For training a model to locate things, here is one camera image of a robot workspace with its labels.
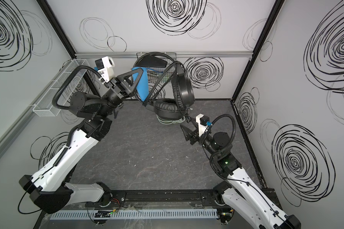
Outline right corner frame post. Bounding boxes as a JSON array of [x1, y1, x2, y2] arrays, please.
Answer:
[[231, 0, 285, 103]]

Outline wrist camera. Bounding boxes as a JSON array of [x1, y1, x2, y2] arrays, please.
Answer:
[[196, 114, 212, 137], [95, 56, 115, 83]]

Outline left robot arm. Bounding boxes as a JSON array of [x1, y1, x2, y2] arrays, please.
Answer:
[[19, 65, 147, 214]]

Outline white slotted cable duct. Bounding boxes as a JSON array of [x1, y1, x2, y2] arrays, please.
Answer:
[[50, 209, 218, 220]]

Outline clear wall shelf bin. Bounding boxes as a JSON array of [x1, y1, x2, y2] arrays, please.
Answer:
[[32, 59, 90, 117]]

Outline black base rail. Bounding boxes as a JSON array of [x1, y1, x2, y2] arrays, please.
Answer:
[[85, 188, 279, 208]]

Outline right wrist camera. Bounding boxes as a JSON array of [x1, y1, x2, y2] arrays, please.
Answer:
[[196, 114, 212, 137]]

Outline black corner frame post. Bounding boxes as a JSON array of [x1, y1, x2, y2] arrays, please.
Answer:
[[36, 0, 100, 98]]

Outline black wire basket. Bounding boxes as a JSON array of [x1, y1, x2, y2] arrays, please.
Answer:
[[134, 52, 177, 84]]

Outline side wall aluminium rail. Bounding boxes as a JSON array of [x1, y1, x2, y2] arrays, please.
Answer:
[[0, 59, 74, 159]]

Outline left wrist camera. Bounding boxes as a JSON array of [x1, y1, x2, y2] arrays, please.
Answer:
[[95, 56, 115, 83]]

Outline mint green headphones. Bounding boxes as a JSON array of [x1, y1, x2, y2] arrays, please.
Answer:
[[157, 115, 185, 125]]

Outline black and blue headphones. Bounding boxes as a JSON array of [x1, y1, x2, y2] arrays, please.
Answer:
[[133, 52, 195, 120]]

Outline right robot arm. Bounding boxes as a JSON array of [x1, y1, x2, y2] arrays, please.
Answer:
[[180, 114, 302, 229]]

